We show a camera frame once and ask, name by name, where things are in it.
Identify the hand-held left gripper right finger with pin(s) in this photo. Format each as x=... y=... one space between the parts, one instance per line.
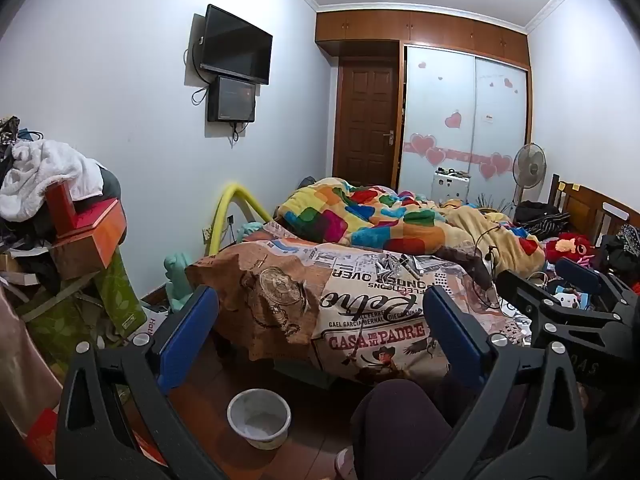
x=456 y=332

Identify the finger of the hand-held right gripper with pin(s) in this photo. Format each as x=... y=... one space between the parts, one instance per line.
x=525 y=292
x=580 y=274

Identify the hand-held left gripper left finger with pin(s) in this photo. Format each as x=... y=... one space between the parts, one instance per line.
x=186 y=340

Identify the white plastic trash can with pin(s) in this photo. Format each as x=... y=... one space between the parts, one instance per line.
x=259 y=417

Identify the red plush toy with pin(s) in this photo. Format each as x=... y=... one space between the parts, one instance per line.
x=567 y=246

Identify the black bag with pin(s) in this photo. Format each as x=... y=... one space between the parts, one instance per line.
x=620 y=250

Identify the teal plastic toy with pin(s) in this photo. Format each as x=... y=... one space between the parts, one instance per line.
x=177 y=275

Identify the wooden headboard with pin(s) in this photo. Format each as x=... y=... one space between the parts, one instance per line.
x=585 y=205

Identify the black striped clothes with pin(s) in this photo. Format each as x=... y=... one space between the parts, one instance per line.
x=540 y=215

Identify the person's leg in dark pants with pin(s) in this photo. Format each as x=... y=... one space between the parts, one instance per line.
x=405 y=425

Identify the printed bed sheet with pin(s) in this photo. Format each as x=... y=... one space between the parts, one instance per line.
x=350 y=310

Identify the green leaf print storage box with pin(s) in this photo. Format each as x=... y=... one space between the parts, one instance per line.
x=75 y=310

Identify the standing fan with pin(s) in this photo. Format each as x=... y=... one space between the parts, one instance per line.
x=529 y=162

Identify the white box appliance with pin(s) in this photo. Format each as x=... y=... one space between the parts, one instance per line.
x=450 y=187

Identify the orange box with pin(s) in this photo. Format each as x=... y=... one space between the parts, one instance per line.
x=90 y=245

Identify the yellow foam tube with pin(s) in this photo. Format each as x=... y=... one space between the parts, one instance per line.
x=225 y=210

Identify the colourful patchwork blanket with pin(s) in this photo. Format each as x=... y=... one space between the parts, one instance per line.
x=380 y=215

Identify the pink curtain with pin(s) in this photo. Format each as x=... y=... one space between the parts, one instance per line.
x=22 y=355

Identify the red floral paper bag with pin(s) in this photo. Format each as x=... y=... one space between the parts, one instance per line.
x=45 y=435

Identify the person's shoe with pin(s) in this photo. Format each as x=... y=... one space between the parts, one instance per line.
x=346 y=462

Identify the dark grey bag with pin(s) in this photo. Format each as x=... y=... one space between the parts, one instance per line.
x=111 y=185

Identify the pink heart stickers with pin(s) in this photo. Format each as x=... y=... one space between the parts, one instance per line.
x=425 y=145

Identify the red box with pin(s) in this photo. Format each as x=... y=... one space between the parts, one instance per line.
x=62 y=205

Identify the pile of dark clothes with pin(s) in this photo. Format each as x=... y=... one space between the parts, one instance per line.
x=20 y=255

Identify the sliding door wardrobe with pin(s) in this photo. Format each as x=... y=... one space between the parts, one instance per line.
x=450 y=110

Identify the white towel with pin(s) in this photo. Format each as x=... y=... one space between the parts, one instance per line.
x=45 y=170

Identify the brown wooden door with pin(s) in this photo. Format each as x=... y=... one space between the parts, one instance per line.
x=365 y=120

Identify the wooden overhead cabinets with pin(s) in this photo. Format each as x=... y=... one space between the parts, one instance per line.
x=425 y=27

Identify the wall socket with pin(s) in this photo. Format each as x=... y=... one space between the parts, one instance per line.
x=206 y=234

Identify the small black wall monitor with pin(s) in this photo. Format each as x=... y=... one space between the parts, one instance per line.
x=231 y=100

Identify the black wall television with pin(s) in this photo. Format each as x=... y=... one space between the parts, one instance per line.
x=237 y=42

